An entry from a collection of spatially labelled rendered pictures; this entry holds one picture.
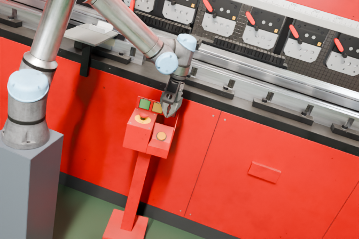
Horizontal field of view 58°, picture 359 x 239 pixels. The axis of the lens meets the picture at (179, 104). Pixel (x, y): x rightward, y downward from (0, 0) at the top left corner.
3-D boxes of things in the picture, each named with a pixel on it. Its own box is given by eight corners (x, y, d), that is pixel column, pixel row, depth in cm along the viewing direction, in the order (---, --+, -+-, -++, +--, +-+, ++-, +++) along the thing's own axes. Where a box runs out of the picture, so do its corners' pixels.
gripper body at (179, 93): (181, 94, 140) (189, 70, 134) (179, 104, 133) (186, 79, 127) (164, 89, 140) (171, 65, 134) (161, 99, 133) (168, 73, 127)
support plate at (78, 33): (58, 34, 148) (58, 32, 147) (86, 24, 171) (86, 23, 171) (94, 46, 146) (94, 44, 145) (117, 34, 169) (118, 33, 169)
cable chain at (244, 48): (212, 43, 199) (215, 37, 197) (213, 41, 204) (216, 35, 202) (282, 65, 195) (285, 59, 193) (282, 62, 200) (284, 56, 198)
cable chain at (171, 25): (132, 17, 204) (133, 12, 202) (135, 16, 209) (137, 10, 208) (188, 36, 200) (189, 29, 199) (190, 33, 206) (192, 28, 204)
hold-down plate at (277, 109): (251, 106, 161) (254, 101, 159) (252, 102, 166) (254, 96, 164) (311, 126, 158) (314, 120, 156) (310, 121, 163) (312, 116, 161)
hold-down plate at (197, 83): (175, 81, 165) (177, 76, 163) (178, 77, 169) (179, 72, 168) (232, 100, 162) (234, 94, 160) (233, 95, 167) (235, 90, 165)
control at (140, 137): (122, 146, 141) (129, 111, 133) (131, 128, 156) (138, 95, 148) (166, 159, 141) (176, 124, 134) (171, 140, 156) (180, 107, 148)
